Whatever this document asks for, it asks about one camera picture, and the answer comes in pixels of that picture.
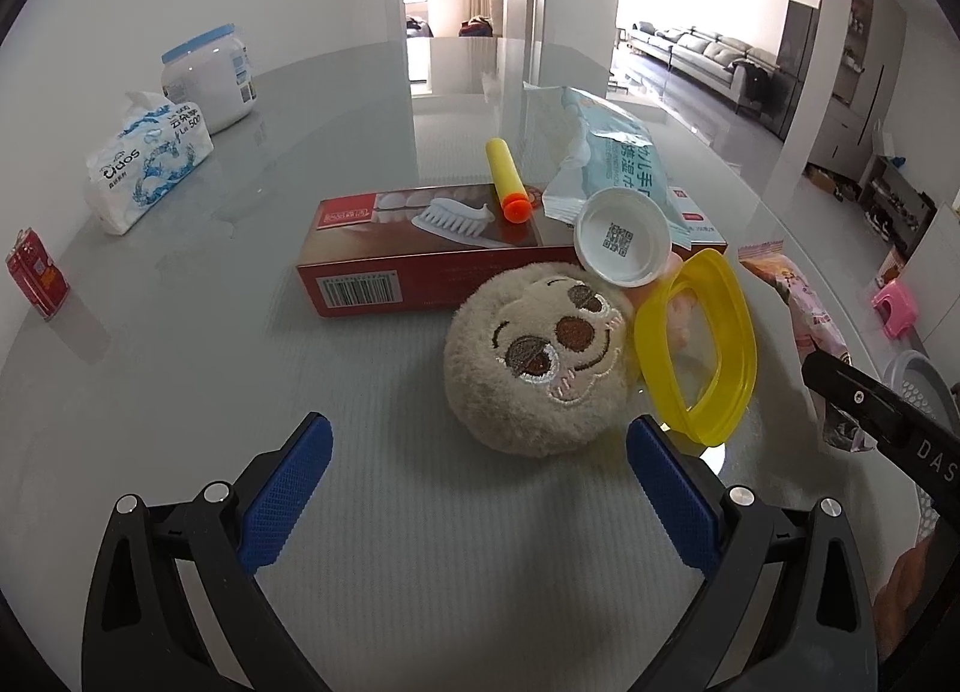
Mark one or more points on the dark grey refrigerator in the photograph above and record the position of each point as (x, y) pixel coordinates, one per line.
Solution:
(799, 62)

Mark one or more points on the pink plastic stool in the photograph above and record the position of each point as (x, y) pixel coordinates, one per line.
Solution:
(896, 306)

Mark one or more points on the grey perforated basket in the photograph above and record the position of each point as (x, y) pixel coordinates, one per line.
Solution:
(911, 369)

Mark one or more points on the yellow foam dart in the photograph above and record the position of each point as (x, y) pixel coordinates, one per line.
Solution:
(504, 174)

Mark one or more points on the red toothpaste box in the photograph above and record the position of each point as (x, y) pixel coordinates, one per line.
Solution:
(390, 242)

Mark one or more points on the grey sofa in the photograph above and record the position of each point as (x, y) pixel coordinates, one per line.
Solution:
(705, 50)

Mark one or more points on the beige plush toy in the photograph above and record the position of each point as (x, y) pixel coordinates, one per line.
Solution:
(525, 362)

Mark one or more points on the white jar with blue lid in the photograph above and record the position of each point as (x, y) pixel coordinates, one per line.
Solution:
(210, 84)

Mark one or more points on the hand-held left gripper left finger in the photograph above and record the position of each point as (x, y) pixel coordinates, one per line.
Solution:
(289, 489)

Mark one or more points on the grey shoe rack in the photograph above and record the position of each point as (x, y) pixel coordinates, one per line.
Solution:
(896, 200)

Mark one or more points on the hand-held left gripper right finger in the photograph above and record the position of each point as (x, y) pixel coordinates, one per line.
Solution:
(671, 493)

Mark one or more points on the white and blue tissue pack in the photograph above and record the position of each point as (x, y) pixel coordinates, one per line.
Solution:
(150, 159)

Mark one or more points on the small red carton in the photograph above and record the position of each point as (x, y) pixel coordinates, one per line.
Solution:
(37, 276)

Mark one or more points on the light blue wet wipes packet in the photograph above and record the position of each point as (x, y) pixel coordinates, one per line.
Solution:
(622, 144)

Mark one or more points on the pink snack wrapper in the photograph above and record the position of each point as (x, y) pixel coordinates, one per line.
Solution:
(810, 309)

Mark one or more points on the person's right hand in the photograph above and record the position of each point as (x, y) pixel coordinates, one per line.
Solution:
(919, 587)

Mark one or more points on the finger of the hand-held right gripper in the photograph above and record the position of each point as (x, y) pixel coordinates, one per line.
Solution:
(877, 411)

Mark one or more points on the white plastic cap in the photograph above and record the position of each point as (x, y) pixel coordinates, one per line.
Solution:
(622, 242)

